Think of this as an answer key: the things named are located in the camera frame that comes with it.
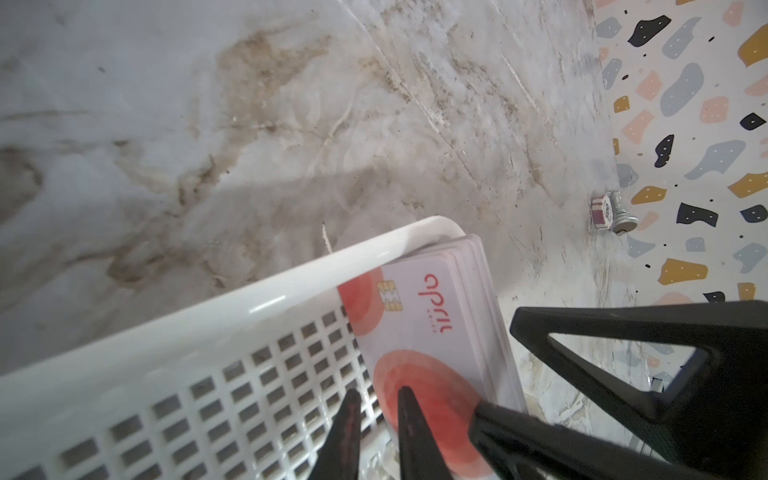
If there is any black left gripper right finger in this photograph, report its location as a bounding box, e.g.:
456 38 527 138
398 386 452 480

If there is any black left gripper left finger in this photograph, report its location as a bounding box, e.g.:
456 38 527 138
308 389 362 480

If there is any white plastic slotted basket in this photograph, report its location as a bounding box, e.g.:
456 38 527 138
1 216 462 479

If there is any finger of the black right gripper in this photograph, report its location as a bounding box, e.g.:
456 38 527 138
468 401 711 479
510 300 767 479

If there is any red white credit card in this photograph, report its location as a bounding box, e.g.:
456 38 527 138
338 251 494 479
433 234 527 413

